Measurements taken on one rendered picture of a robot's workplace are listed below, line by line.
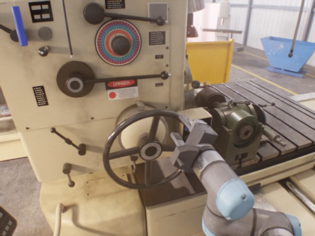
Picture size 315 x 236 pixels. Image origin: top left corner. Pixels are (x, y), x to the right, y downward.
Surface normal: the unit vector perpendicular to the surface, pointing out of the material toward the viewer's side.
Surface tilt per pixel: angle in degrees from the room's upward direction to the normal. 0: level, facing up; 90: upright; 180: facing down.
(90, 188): 0
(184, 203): 90
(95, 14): 90
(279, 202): 0
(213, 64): 90
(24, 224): 0
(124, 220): 90
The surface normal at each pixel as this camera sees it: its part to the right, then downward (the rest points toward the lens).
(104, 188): 0.00, -0.87
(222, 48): 0.30, 0.47
